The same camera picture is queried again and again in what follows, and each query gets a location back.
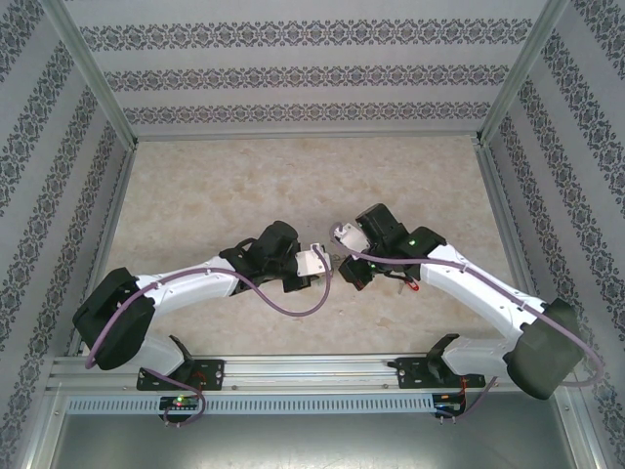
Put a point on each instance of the small controller circuit board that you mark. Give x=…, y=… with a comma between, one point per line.
x=180, y=403
x=446, y=405

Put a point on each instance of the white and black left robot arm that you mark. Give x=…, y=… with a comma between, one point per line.
x=195, y=283

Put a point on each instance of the grey sheet metal tray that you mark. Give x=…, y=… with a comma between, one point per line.
x=312, y=444

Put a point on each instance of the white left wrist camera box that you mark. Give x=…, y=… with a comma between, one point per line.
x=310, y=261

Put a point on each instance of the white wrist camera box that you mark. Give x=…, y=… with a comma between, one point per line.
x=310, y=261
x=354, y=237

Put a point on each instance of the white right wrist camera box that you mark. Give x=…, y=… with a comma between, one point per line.
x=354, y=237

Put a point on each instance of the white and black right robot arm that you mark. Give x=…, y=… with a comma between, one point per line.
x=478, y=288

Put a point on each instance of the red plastic key tag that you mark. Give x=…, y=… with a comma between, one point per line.
x=413, y=279

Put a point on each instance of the aluminium frame post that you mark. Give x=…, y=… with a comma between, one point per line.
x=92, y=73
x=520, y=73

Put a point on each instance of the aluminium enclosure rail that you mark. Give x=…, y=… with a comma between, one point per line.
x=293, y=137
x=112, y=220
x=507, y=220

